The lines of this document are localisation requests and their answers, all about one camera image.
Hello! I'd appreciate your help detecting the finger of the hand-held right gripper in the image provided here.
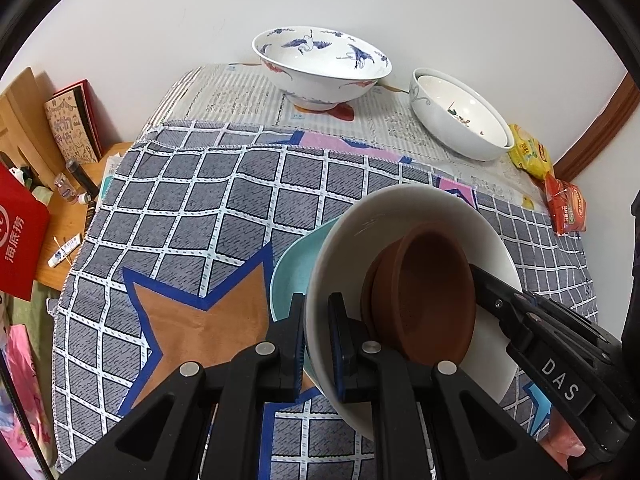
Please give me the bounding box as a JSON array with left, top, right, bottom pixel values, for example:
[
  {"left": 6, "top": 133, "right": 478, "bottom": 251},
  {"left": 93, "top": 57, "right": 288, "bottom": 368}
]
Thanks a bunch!
[
  {"left": 517, "top": 291, "right": 621, "bottom": 343},
  {"left": 470, "top": 264, "right": 533, "bottom": 343}
]

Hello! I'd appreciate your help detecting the white bowl with blue cranes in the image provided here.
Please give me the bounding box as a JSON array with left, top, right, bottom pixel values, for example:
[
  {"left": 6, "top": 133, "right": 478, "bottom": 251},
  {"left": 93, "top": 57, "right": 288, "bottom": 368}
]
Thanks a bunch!
[{"left": 251, "top": 27, "right": 393, "bottom": 112}]

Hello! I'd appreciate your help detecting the black marker pen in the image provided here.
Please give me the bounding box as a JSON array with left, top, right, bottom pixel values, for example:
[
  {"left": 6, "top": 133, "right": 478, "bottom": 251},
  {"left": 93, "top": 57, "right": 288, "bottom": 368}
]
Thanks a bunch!
[{"left": 65, "top": 160, "right": 98, "bottom": 200}]

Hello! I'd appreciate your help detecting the large white bowl grey swirl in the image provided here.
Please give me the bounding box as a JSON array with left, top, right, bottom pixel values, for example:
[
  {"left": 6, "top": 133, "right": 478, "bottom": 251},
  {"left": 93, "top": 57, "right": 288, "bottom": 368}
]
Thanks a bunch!
[{"left": 411, "top": 67, "right": 516, "bottom": 162}]

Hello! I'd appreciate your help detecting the red snack packet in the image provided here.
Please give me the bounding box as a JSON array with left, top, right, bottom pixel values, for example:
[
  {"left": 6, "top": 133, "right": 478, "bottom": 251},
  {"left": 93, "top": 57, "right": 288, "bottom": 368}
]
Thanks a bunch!
[{"left": 542, "top": 174, "right": 587, "bottom": 235}]

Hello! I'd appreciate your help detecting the plain white bowl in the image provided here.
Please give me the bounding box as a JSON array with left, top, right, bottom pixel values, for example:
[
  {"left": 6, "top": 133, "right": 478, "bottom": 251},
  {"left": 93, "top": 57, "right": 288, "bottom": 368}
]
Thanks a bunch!
[{"left": 304, "top": 183, "right": 523, "bottom": 433}]

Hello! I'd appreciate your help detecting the small white tube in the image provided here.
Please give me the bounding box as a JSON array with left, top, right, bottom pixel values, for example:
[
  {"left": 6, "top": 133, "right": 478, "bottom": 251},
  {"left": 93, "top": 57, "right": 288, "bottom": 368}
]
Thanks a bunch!
[{"left": 47, "top": 236, "right": 82, "bottom": 267}]

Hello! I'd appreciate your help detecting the yellow snack packet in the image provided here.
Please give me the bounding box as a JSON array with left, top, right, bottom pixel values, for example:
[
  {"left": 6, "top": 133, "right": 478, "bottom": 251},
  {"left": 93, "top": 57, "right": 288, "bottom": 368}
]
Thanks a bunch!
[{"left": 507, "top": 123, "right": 555, "bottom": 181}]

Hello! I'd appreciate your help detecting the wooden side table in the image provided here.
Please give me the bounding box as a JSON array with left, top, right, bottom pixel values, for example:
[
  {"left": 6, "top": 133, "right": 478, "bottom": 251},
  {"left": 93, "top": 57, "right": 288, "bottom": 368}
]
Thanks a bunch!
[{"left": 30, "top": 142, "right": 136, "bottom": 291}]

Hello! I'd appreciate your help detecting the teal square plate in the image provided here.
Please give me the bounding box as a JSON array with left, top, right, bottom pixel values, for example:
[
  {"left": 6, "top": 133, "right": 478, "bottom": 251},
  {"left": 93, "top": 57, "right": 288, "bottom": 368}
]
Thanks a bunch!
[{"left": 270, "top": 217, "right": 346, "bottom": 376}]

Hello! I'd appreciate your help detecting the red book with doodle cover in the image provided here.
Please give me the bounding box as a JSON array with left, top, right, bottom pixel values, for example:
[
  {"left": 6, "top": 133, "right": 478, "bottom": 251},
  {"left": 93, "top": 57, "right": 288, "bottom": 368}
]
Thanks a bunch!
[{"left": 44, "top": 80, "right": 103, "bottom": 165}]

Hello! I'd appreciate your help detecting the red paper bag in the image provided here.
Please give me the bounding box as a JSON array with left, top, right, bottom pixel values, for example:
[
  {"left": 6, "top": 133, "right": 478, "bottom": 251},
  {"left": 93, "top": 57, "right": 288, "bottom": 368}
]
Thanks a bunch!
[{"left": 0, "top": 162, "right": 52, "bottom": 301}]

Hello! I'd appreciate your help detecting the grey checked cloth with stars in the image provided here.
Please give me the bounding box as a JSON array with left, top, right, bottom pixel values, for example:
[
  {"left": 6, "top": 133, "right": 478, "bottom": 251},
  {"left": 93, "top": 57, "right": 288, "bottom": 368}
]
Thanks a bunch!
[{"left": 47, "top": 120, "right": 598, "bottom": 480}]

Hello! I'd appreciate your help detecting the newspaper print cloth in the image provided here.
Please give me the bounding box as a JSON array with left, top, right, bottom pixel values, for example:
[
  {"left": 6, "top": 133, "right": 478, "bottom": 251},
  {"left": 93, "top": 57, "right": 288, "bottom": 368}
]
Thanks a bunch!
[{"left": 150, "top": 62, "right": 551, "bottom": 211}]

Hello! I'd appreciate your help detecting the brown bowl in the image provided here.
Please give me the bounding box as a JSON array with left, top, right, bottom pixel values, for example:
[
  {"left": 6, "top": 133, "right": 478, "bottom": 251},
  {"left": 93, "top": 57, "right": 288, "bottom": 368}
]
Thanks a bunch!
[
  {"left": 360, "top": 245, "right": 406, "bottom": 361},
  {"left": 392, "top": 224, "right": 477, "bottom": 367}
]

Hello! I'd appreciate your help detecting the colourful printed blanket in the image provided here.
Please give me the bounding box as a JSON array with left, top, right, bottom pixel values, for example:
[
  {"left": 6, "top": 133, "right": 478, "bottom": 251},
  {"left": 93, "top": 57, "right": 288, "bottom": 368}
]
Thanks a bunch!
[{"left": 0, "top": 285, "right": 66, "bottom": 480}]

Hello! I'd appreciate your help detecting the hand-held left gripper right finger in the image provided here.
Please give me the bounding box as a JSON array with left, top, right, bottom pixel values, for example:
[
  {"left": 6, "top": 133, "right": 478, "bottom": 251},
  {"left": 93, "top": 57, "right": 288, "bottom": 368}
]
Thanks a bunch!
[{"left": 327, "top": 293, "right": 571, "bottom": 480}]

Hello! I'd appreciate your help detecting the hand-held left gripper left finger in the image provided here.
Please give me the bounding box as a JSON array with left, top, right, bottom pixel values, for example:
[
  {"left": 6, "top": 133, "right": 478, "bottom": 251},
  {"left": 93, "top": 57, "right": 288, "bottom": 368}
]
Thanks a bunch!
[{"left": 57, "top": 293, "right": 307, "bottom": 480}]

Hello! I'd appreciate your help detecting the brown wooden door frame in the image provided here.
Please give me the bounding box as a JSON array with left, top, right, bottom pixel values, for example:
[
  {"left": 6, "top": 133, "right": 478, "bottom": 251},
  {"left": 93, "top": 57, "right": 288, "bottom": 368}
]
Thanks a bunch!
[{"left": 554, "top": 72, "right": 636, "bottom": 181}]

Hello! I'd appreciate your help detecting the white bowl with floral print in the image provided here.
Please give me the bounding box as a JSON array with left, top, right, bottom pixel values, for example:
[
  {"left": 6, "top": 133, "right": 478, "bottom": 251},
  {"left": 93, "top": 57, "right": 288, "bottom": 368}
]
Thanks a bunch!
[{"left": 417, "top": 75, "right": 510, "bottom": 148}]

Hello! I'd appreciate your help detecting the wooden cutting board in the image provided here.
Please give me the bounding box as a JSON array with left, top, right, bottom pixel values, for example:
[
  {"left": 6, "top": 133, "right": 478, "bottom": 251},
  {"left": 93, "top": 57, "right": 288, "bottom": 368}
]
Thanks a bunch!
[{"left": 0, "top": 66, "right": 68, "bottom": 191}]

